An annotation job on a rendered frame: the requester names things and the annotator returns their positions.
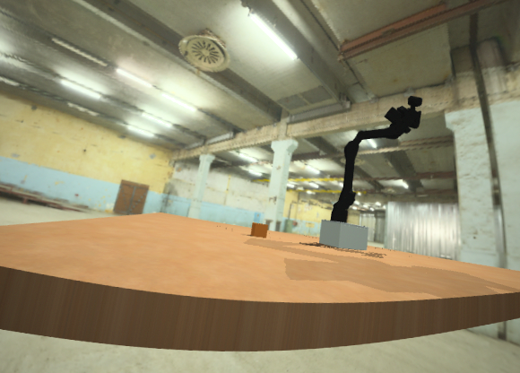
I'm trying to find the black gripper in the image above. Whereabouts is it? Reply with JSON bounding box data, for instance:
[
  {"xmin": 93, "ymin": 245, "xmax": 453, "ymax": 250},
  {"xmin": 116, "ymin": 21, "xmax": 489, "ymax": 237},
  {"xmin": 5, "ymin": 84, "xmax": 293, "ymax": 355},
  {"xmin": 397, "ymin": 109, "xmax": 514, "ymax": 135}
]
[{"xmin": 403, "ymin": 96, "xmax": 422, "ymax": 129}]

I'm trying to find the orange block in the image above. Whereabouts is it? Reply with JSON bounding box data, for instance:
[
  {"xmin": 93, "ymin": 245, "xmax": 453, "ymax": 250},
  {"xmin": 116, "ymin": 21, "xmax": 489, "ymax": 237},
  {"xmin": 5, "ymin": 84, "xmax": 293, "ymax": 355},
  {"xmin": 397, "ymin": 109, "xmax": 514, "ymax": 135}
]
[{"xmin": 250, "ymin": 222, "xmax": 268, "ymax": 239}]

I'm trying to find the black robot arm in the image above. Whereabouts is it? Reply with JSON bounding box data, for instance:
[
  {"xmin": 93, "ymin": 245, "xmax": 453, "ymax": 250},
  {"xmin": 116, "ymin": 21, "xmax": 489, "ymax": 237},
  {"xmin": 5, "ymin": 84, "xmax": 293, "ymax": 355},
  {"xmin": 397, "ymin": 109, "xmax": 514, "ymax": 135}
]
[{"xmin": 330, "ymin": 106, "xmax": 412, "ymax": 223}]

